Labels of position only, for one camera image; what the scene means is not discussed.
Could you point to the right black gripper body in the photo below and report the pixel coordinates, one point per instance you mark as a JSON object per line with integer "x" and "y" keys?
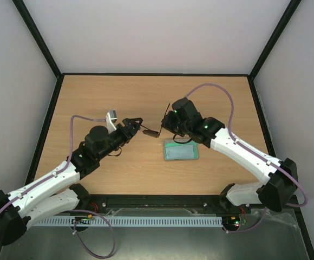
{"x": 168, "y": 122}

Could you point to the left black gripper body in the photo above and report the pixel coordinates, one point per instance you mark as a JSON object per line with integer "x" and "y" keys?
{"x": 120, "y": 141}

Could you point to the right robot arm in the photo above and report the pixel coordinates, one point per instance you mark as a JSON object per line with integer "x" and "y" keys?
{"x": 276, "y": 178}

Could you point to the light blue cleaning cloth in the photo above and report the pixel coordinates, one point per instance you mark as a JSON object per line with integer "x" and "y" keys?
{"x": 183, "y": 152}

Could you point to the light blue slotted cable duct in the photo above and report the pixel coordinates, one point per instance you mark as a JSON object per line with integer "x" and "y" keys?
{"x": 121, "y": 221}

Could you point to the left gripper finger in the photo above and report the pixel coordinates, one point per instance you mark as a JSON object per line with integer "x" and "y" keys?
{"x": 131, "y": 130}
{"x": 134, "y": 122}

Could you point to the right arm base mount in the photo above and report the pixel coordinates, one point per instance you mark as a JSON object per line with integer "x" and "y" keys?
{"x": 221, "y": 206}

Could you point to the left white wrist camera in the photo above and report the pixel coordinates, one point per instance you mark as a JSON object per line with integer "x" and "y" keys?
{"x": 111, "y": 118}

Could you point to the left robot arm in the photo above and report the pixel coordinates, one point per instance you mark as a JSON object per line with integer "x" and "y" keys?
{"x": 58, "y": 191}

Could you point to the dark round sunglasses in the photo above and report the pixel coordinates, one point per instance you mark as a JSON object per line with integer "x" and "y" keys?
{"x": 152, "y": 133}

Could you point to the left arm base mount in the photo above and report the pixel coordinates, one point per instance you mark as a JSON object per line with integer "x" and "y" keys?
{"x": 85, "y": 206}

